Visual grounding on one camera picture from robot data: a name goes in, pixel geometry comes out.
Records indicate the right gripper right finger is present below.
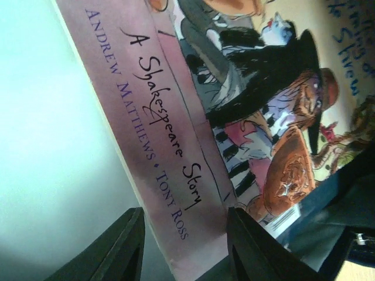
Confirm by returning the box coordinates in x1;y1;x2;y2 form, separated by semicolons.
227;207;319;281

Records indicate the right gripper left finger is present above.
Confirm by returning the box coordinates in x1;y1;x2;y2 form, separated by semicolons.
47;207;145;281

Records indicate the navy blue student backpack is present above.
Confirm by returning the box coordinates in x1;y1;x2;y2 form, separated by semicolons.
276;144;374;280

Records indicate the pink illustrated book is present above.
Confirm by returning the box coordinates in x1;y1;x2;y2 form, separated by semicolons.
56;1;374;280

